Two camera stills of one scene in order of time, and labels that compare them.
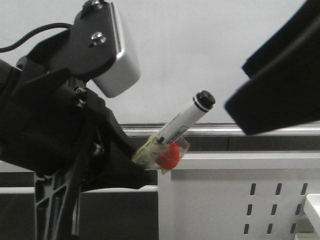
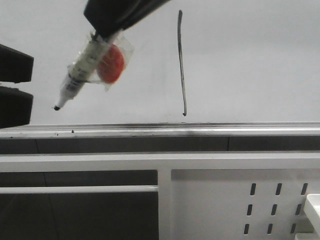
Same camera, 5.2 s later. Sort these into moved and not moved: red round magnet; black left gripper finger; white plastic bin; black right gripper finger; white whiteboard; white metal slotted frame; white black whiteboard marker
Moved: white black whiteboard marker; black left gripper finger; black right gripper finger; red round magnet
Not moved: white whiteboard; white plastic bin; white metal slotted frame
